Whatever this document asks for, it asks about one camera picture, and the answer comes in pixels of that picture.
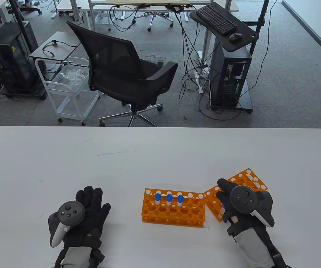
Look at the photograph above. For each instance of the white desk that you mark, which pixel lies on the white desk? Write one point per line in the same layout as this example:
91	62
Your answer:
73	5

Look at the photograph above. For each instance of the white utility cart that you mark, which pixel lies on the white utility cart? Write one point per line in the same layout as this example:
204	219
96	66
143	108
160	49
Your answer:
73	92

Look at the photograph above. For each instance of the person's left forearm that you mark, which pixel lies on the person's left forearm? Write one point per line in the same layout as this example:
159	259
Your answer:
78	256

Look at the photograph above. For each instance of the person's left hand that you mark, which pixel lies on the person's left hand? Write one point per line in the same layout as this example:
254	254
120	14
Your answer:
94	217

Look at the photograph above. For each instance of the white power strip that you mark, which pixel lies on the white power strip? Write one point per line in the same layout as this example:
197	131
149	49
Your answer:
199	83

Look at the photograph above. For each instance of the chrome chair base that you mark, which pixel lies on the chrome chair base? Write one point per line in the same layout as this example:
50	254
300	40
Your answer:
152	16

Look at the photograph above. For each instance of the orange test tube rack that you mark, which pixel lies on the orange test tube rack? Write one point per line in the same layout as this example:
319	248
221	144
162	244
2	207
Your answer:
174	210
247	178

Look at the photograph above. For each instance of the blue capped test tube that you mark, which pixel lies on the blue capped test tube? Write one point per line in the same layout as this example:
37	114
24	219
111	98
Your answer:
180	198
157	197
169	197
222	207

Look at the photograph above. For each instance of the black keyboard tray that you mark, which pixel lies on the black keyboard tray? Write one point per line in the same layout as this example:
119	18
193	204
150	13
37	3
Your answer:
241	42

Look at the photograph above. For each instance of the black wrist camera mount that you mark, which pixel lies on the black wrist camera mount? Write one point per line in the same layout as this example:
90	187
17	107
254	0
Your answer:
279	258

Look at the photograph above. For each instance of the black keyboard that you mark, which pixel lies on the black keyboard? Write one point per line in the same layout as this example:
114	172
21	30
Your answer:
216	19

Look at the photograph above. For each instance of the person's right hand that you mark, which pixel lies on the person's right hand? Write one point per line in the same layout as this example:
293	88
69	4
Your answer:
227	195

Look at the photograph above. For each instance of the black rolling stand base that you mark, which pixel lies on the black rolling stand base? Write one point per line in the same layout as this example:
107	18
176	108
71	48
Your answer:
245	103

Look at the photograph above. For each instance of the black stand pole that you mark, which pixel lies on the black stand pole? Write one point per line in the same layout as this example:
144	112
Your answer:
259	22
16	14

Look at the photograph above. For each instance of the clear plastic bags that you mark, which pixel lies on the clear plastic bags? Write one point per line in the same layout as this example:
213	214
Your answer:
73	76

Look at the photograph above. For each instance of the black computer tower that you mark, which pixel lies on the black computer tower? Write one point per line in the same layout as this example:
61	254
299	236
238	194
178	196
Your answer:
9	58
227	72

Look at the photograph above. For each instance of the black computer mouse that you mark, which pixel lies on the black computer mouse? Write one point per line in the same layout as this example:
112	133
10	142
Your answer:
235	37

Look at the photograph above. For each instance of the black mesh office chair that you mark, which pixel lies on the black mesh office chair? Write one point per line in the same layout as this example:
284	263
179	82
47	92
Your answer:
126	75

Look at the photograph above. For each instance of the person's right forearm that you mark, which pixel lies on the person's right forearm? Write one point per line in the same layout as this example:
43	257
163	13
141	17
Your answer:
254	248

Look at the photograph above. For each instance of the small grey side table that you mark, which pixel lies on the small grey side table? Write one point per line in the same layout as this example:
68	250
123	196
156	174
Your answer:
57	46

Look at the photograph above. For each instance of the black and white hand controller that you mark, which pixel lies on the black and white hand controller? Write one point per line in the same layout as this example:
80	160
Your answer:
244	198
71	212

